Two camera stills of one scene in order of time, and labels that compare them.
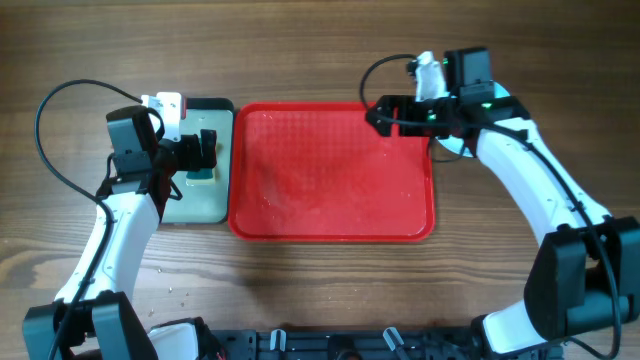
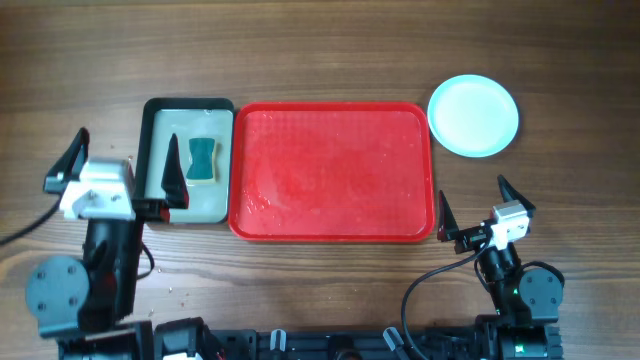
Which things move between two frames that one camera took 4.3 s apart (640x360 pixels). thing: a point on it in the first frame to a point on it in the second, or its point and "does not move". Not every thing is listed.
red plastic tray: (322, 172) does not move
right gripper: (408, 104) to (469, 239)
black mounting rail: (346, 344) does not move
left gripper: (192, 161) to (174, 187)
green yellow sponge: (204, 176) does not move
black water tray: (206, 203) does not move
